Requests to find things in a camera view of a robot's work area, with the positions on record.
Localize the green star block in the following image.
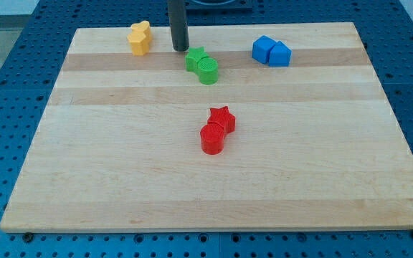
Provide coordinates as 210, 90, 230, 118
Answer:
185, 47, 209, 72

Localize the blue cube block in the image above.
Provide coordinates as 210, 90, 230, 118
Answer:
252, 35, 276, 64

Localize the wooden board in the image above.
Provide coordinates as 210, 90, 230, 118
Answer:
0, 22, 413, 233

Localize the yellow hexagon block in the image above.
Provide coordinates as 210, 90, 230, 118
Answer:
127, 32, 150, 56

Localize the yellow heart block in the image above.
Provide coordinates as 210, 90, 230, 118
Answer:
130, 20, 153, 42

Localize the green cylinder block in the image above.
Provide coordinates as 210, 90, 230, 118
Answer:
196, 57, 219, 85

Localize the red cylinder block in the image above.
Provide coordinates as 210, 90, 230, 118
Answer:
200, 123, 225, 155

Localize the red star block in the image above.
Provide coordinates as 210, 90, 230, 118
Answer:
207, 106, 236, 133

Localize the blue pentagon block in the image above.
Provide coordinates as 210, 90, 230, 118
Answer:
268, 41, 292, 67

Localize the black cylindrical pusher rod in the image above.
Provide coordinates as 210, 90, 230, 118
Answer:
167, 0, 189, 52

